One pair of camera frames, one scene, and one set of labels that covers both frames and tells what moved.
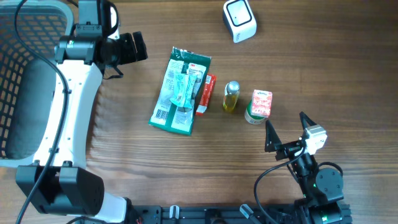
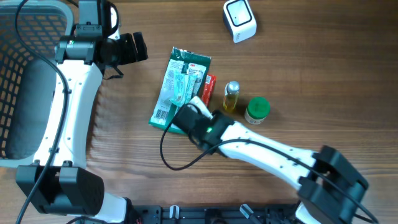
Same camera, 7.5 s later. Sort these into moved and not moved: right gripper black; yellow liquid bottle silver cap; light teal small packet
Moved: right gripper black
Not moved: yellow liquid bottle silver cap; light teal small packet
